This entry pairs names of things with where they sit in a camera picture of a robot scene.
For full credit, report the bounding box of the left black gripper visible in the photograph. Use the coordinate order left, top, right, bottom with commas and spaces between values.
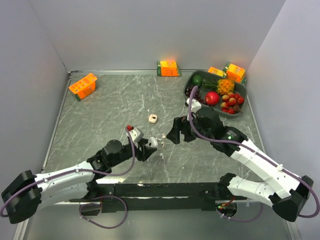
110, 137, 157, 167

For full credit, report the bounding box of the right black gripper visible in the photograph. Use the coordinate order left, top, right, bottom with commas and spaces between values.
166, 114, 213, 145

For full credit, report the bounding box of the white earbud charging case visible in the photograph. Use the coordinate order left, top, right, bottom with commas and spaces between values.
148, 137, 158, 148

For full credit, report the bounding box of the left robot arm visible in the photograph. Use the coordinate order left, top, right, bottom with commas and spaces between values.
0, 138, 158, 224

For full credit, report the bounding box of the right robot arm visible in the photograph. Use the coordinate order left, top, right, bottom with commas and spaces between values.
166, 107, 314, 222

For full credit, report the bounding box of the pink earbud charging case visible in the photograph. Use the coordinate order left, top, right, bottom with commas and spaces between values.
148, 113, 158, 124

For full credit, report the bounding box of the dark grape bunch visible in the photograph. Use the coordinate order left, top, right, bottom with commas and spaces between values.
184, 86, 206, 105

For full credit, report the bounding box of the red apple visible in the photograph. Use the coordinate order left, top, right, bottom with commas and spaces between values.
204, 91, 220, 106

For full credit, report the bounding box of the green lime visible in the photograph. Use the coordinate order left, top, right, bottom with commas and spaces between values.
192, 74, 203, 87

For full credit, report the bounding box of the red lychee bunch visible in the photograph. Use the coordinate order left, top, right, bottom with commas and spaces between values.
220, 92, 245, 115

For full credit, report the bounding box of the dark grey fruit tray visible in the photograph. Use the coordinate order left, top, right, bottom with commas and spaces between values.
183, 70, 240, 119

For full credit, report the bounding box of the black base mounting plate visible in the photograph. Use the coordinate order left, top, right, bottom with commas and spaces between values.
71, 182, 246, 213

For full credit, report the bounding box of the small pineapple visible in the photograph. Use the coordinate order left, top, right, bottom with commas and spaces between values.
201, 78, 235, 95

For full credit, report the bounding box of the orange juice carton middle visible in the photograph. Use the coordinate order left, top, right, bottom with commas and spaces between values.
156, 61, 182, 77

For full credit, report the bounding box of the orange juice carton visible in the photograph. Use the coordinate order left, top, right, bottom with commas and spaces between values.
68, 73, 98, 101
156, 61, 182, 77
222, 62, 247, 85

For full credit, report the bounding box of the orange carton behind tray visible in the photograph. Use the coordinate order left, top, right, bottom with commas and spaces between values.
207, 66, 227, 78

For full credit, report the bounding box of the orange juice carton right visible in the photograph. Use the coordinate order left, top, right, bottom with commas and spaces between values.
222, 62, 247, 85

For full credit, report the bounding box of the orange juice carton left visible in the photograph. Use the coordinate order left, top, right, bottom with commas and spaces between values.
68, 73, 98, 101

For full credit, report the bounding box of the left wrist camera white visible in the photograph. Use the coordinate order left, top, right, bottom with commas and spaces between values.
125, 125, 144, 145

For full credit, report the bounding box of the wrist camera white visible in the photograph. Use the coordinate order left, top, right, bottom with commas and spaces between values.
125, 125, 144, 145
185, 98, 202, 120

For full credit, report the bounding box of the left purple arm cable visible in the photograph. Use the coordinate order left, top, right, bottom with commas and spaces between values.
0, 128, 137, 218

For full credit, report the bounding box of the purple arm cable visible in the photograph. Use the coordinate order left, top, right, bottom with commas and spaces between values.
187, 85, 320, 219
0, 128, 137, 218

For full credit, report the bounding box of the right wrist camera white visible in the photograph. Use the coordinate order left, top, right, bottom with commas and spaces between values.
185, 98, 202, 120

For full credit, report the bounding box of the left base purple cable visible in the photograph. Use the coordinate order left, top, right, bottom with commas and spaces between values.
79, 195, 128, 229

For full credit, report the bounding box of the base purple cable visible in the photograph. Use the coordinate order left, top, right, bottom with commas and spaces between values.
79, 195, 128, 229
216, 202, 265, 223

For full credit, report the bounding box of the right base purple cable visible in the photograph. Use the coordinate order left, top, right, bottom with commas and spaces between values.
216, 202, 265, 223

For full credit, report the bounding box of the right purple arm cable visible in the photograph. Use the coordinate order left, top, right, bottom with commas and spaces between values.
187, 85, 320, 219

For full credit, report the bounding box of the aluminium rail frame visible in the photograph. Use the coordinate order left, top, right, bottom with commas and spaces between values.
13, 71, 71, 240

